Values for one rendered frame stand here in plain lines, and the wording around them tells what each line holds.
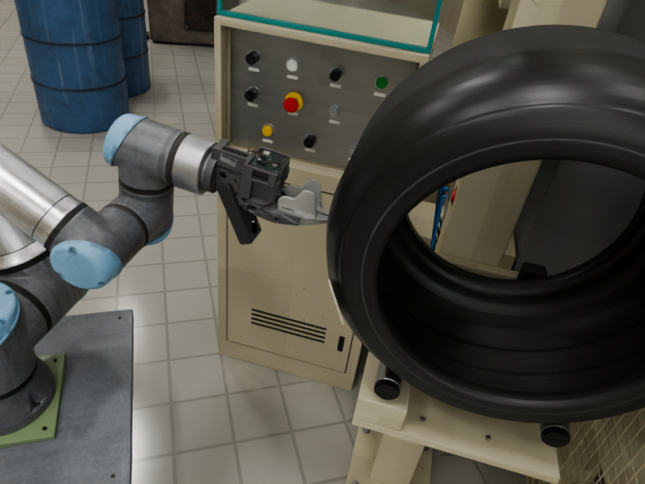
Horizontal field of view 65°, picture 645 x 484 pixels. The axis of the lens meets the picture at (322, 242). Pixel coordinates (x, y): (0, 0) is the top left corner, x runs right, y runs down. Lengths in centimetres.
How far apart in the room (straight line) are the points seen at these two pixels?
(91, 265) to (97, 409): 52
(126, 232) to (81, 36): 282
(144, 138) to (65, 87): 288
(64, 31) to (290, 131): 231
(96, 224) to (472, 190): 69
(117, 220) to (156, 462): 115
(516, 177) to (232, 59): 82
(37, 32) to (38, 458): 284
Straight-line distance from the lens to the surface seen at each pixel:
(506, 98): 60
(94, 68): 367
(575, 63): 63
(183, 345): 215
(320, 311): 176
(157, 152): 83
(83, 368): 134
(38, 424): 126
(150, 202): 89
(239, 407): 196
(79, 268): 83
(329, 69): 140
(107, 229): 83
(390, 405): 93
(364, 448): 189
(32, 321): 115
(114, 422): 123
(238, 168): 80
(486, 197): 107
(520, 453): 104
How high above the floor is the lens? 160
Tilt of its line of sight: 36 degrees down
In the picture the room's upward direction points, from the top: 8 degrees clockwise
